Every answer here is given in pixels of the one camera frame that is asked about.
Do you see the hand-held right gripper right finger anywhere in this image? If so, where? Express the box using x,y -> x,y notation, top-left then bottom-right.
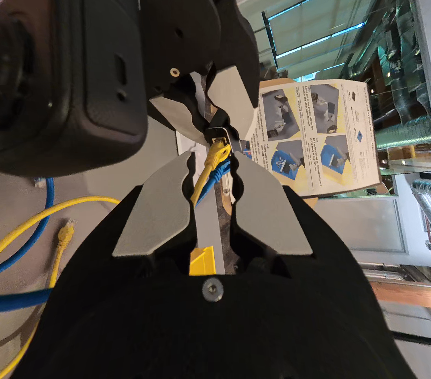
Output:
230,150 -> 314,256

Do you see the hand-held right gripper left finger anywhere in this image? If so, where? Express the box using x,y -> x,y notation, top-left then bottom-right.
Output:
112,151 -> 199,257

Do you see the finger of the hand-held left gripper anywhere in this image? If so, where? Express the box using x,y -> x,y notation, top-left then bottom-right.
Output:
149,96 -> 211,147
206,65 -> 260,152

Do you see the black ethernet splitter box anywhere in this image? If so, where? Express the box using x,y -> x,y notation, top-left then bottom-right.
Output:
204,109 -> 251,158

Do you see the yellow ethernet cable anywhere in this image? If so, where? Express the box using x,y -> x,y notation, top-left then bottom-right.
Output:
0,137 -> 233,379

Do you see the yellow plastic bin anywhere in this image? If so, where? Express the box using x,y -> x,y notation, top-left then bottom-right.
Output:
189,245 -> 216,276

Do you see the blue ethernet cable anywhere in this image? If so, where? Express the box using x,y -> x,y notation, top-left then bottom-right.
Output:
0,160 -> 233,313

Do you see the wooden clipboard with instruction sheet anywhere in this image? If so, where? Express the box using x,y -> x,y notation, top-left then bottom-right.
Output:
250,78 -> 383,209

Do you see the wooden beam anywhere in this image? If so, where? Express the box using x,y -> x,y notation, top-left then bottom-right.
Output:
369,280 -> 431,309

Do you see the silver insulated duct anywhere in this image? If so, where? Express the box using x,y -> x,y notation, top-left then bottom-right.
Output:
411,177 -> 431,215

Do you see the spiral metal duct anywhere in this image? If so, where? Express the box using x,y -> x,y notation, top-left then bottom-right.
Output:
374,115 -> 431,151

